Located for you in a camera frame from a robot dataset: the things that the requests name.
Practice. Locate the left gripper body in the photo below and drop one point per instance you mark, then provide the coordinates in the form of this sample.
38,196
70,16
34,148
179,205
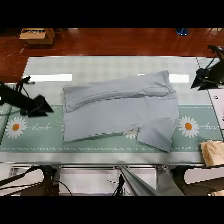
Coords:
27,106

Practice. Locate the silver frame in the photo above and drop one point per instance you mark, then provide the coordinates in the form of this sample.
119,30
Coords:
140,183

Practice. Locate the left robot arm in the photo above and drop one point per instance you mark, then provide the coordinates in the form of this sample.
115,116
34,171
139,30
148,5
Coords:
8,94

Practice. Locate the blue object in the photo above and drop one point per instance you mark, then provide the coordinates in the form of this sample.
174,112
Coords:
182,31

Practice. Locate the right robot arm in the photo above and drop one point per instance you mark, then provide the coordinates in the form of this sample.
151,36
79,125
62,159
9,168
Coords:
180,180

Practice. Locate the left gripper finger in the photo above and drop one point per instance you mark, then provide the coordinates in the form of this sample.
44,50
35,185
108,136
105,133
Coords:
42,105
37,114

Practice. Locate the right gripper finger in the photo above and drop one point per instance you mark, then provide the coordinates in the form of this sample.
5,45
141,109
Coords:
201,78
208,86

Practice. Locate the cardboard box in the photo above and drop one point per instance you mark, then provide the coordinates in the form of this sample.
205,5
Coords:
37,35

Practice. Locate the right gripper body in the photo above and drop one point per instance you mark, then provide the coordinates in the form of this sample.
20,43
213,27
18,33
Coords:
215,74

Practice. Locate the beige garment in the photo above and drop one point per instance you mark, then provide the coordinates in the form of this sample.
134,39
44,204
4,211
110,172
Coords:
213,153

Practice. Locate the grey shirt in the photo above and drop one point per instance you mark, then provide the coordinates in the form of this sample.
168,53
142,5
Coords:
120,110

